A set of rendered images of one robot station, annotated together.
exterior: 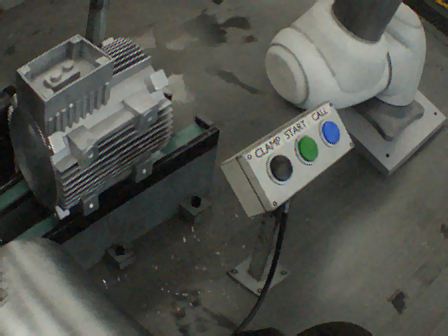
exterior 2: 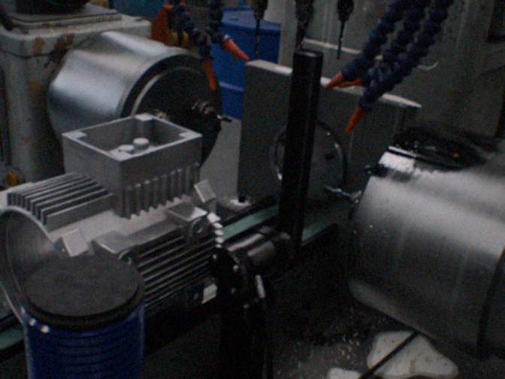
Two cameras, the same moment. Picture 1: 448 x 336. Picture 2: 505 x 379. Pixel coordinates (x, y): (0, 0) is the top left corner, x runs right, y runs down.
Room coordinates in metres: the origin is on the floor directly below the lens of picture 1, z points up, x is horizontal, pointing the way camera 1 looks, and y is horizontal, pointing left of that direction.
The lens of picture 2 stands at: (1.35, 0.38, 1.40)
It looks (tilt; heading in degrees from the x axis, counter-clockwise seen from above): 25 degrees down; 181
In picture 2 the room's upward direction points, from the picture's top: 4 degrees clockwise
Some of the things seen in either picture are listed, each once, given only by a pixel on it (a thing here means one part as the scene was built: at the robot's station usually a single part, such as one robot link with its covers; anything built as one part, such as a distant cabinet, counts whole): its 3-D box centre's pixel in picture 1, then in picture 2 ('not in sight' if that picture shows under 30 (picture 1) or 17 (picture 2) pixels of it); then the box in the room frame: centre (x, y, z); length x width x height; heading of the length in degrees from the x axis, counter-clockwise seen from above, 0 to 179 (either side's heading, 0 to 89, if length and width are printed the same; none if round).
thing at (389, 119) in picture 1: (376, 85); not in sight; (1.16, -0.28, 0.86); 0.22 x 0.18 x 0.06; 48
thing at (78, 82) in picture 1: (60, 85); (134, 164); (0.69, 0.23, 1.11); 0.12 x 0.11 x 0.07; 142
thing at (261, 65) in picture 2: not in sight; (325, 176); (0.36, 0.49, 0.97); 0.30 x 0.11 x 0.34; 52
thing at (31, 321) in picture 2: not in sight; (86, 332); (1.09, 0.29, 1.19); 0.06 x 0.06 x 0.04
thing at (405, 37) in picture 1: (391, 44); not in sight; (1.13, -0.29, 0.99); 0.18 x 0.16 x 0.22; 132
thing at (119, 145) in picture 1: (78, 124); (107, 246); (0.72, 0.21, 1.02); 0.20 x 0.19 x 0.19; 142
